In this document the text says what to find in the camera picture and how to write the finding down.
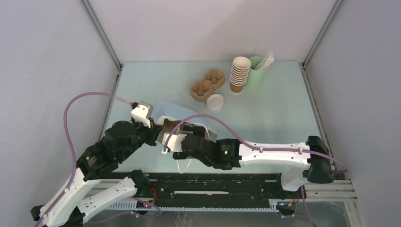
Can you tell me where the green holder cup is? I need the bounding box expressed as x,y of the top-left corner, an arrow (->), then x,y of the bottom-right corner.
244,56 -> 267,89

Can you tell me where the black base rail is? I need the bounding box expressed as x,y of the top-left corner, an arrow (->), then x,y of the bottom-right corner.
81,171 -> 358,214

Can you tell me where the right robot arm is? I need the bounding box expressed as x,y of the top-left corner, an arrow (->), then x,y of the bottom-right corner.
164,133 -> 334,198

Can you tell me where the stack of paper cups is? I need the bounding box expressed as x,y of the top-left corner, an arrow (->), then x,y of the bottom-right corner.
230,56 -> 251,94

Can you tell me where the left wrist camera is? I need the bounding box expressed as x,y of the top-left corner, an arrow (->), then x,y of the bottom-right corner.
131,101 -> 153,128

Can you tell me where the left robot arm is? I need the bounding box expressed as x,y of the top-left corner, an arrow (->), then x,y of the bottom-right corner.
31,120 -> 163,227

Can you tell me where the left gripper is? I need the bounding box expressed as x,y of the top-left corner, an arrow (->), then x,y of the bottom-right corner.
121,116 -> 165,160

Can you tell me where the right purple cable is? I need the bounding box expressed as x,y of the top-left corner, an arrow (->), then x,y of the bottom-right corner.
163,114 -> 349,227

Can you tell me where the white paper bag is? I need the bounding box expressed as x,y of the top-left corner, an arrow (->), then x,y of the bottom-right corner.
155,100 -> 218,175

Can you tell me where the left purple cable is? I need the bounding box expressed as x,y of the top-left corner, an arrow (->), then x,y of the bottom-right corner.
34,92 -> 134,227

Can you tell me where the purple cable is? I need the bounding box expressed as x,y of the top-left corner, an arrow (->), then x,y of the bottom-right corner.
34,92 -> 134,227
163,114 -> 349,227

